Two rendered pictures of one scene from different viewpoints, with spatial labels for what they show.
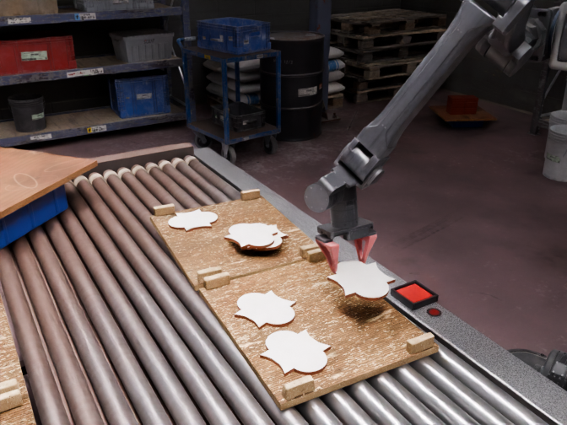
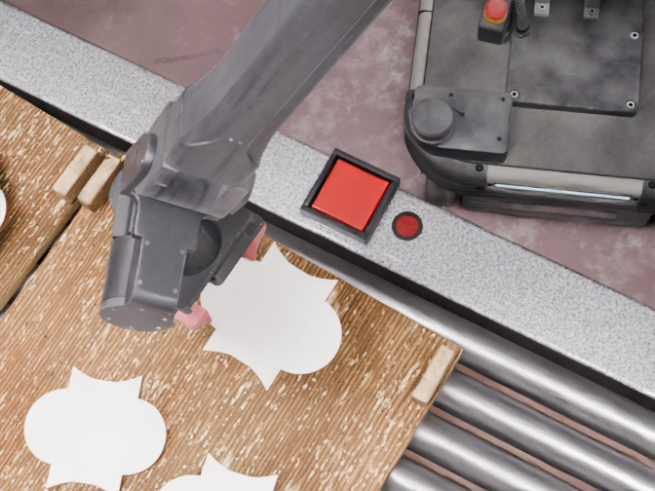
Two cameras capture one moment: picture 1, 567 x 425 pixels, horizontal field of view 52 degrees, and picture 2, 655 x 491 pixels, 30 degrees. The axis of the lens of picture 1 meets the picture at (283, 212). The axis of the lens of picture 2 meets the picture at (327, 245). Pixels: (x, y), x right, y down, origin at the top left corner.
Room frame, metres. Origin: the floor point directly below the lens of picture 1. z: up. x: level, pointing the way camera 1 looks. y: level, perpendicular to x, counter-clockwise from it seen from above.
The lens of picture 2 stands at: (0.70, -0.11, 2.09)
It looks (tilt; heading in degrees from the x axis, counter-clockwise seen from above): 71 degrees down; 340
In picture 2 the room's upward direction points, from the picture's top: 11 degrees counter-clockwise
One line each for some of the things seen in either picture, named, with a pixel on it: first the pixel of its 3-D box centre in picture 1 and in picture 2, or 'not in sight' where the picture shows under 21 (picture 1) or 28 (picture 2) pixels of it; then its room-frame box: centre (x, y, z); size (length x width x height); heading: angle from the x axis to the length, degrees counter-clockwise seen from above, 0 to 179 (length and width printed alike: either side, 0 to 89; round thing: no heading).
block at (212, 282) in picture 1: (217, 281); not in sight; (1.13, 0.15, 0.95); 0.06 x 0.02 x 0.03; 117
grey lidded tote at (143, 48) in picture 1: (143, 45); not in sight; (5.51, 1.30, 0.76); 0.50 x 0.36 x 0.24; 128
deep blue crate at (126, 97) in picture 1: (138, 92); not in sight; (5.51, 1.39, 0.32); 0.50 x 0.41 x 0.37; 118
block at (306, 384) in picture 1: (299, 387); not in sight; (0.79, -0.03, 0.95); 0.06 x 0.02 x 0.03; 117
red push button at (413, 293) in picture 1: (413, 295); (350, 196); (1.12, -0.30, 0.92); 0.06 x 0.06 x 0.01; 31
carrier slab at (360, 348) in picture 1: (310, 317); (190, 395); (1.02, -0.06, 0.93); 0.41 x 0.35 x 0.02; 27
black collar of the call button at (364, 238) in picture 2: (413, 294); (350, 196); (1.12, -0.30, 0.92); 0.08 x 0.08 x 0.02; 31
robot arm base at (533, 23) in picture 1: (524, 36); not in sight; (1.41, -0.56, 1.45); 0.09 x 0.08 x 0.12; 52
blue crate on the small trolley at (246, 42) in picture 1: (233, 34); not in sight; (4.77, 0.40, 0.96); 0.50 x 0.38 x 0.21; 46
